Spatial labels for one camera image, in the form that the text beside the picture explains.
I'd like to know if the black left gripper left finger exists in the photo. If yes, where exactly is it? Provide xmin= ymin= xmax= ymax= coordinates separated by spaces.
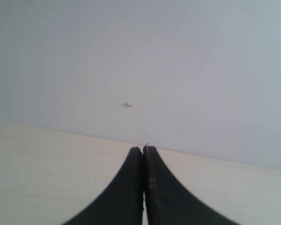
xmin=65 ymin=147 xmax=143 ymax=225

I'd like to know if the white wall plug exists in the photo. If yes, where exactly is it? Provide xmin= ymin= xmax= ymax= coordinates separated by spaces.
xmin=122 ymin=101 xmax=133 ymax=108

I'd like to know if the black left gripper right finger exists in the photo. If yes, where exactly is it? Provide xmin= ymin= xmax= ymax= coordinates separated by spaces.
xmin=143 ymin=145 xmax=237 ymax=225

